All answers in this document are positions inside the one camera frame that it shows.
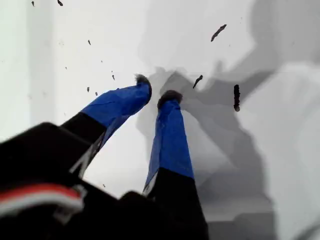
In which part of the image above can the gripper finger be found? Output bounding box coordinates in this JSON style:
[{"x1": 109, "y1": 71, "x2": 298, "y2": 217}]
[
  {"x1": 59, "y1": 73, "x2": 153, "y2": 180},
  {"x1": 141, "y1": 89, "x2": 210, "y2": 240}
]

